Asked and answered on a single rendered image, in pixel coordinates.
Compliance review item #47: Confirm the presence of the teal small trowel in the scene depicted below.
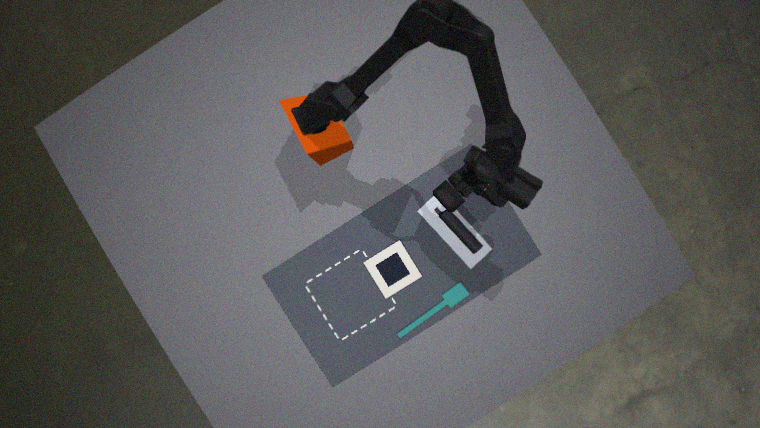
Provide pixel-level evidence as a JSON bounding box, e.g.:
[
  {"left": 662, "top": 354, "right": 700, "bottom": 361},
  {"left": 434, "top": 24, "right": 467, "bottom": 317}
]
[{"left": 397, "top": 282, "right": 469, "bottom": 338}]

